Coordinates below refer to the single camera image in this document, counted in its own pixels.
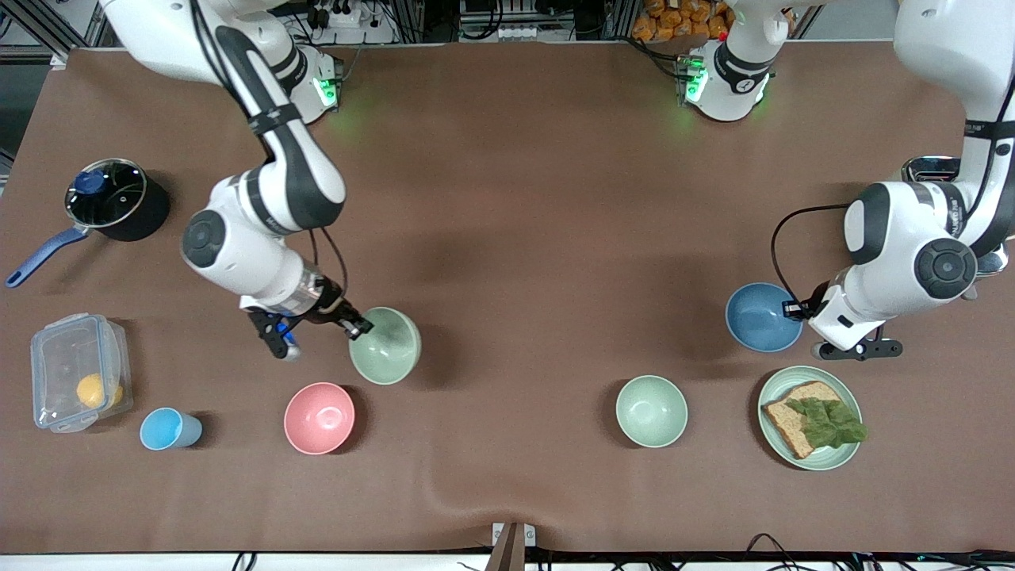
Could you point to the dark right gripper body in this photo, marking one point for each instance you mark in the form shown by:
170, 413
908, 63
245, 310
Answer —
336, 309

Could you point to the blue bowl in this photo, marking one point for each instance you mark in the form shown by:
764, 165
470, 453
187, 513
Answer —
757, 321

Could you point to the sage green bowl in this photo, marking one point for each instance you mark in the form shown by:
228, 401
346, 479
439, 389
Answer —
392, 349

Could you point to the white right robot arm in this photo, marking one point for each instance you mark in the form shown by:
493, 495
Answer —
238, 254

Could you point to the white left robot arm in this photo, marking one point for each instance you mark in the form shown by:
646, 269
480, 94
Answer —
896, 230

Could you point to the pink bowl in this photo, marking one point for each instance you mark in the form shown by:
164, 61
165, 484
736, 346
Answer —
319, 419

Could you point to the pale mint green bowl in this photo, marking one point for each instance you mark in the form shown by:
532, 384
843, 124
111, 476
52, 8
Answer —
652, 411

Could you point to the green lettuce leaf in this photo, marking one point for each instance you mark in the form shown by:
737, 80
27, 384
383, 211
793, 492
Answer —
829, 424

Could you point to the brown bread slice with lettuce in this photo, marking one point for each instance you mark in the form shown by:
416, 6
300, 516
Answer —
785, 424

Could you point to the pale green plate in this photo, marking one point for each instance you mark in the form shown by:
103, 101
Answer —
825, 458

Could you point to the beige chrome toaster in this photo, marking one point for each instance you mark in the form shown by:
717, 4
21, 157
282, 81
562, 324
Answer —
928, 168

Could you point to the brown tablecloth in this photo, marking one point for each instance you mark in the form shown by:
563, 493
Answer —
507, 198

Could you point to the blue cup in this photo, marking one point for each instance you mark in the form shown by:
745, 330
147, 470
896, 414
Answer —
162, 429

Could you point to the glass lid with blue knob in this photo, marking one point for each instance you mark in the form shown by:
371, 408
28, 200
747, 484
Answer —
111, 198

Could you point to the yellow orange fruit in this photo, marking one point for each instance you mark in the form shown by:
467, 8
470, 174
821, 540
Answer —
93, 390

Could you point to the clear plastic lidded container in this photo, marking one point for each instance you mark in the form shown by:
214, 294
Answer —
63, 357

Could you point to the white power strip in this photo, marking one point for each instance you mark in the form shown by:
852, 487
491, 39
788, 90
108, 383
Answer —
349, 24

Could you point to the orange snack bag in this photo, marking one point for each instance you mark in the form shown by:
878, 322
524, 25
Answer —
674, 20

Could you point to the metal table edge bracket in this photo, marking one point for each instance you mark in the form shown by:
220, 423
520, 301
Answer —
514, 543

